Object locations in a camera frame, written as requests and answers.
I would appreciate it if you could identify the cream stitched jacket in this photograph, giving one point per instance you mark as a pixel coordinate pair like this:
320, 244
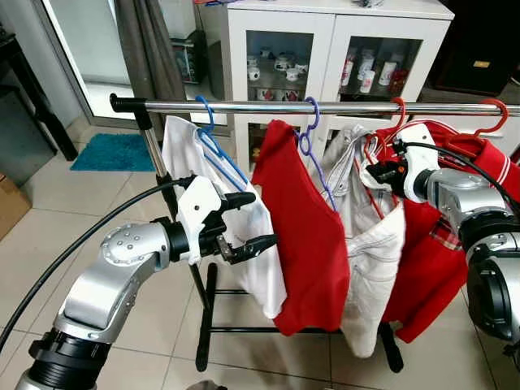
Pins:
370, 260

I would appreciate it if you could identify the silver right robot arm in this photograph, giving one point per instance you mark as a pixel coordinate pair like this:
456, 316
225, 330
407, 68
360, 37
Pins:
467, 203

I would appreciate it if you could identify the red t-shirt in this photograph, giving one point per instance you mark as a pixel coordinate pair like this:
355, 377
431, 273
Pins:
301, 244

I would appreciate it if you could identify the white shirt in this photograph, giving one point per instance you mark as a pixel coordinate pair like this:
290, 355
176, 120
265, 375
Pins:
180, 154

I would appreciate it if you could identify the chrome black clothes rack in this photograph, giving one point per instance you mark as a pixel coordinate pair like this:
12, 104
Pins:
260, 106

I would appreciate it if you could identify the white red canister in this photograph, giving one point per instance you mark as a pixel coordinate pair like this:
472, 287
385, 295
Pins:
388, 73
368, 81

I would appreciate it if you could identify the red polo plaid trim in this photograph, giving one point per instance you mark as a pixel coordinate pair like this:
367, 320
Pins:
431, 268

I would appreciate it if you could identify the teal shaggy rug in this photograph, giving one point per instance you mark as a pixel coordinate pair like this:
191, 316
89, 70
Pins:
110, 153

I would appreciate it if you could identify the white teapot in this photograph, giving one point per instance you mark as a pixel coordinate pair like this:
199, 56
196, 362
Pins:
284, 62

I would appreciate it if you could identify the grey robot leg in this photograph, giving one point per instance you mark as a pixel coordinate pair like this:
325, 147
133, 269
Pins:
207, 386

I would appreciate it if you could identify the black low cabinet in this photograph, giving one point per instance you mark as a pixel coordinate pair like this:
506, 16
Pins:
479, 49

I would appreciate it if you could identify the white glass-door cabinet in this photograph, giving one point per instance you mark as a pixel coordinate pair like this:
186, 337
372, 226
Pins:
325, 32

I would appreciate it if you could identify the grey curtain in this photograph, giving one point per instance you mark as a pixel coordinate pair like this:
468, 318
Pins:
146, 49

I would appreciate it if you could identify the plain cardboard box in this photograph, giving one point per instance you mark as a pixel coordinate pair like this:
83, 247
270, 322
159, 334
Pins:
12, 207

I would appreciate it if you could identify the white framed glass door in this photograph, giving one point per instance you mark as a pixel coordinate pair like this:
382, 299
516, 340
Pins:
81, 41

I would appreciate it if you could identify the dark desk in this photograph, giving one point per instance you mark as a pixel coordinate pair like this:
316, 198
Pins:
20, 122

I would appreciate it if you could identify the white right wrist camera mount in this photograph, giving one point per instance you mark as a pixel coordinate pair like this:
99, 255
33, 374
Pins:
418, 158

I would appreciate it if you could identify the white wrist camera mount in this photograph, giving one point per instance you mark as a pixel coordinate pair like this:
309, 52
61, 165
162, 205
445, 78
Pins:
199, 203
418, 158

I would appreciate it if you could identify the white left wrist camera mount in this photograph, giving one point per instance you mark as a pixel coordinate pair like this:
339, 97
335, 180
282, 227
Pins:
199, 203

